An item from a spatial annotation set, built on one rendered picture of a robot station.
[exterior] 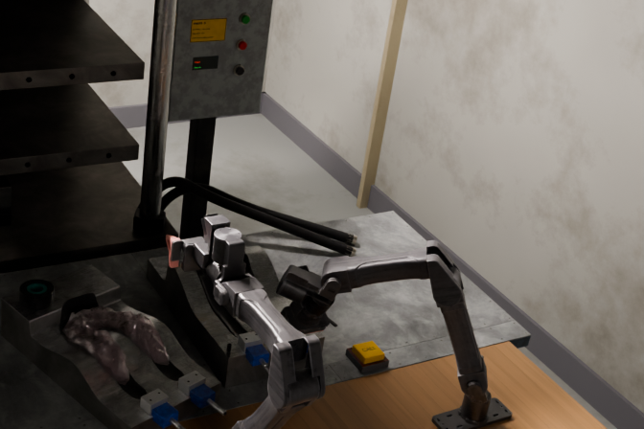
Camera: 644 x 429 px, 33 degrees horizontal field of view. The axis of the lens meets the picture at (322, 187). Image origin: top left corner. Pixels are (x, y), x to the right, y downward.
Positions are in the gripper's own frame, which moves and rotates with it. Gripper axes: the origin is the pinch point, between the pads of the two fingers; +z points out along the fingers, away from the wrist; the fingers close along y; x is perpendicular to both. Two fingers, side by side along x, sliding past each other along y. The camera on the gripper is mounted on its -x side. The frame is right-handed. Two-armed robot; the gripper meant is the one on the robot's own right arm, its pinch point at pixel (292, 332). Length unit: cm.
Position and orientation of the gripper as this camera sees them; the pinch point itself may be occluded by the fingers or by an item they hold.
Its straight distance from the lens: 265.5
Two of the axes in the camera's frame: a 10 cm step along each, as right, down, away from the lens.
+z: -3.7, 5.3, 7.6
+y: -8.6, 1.2, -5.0
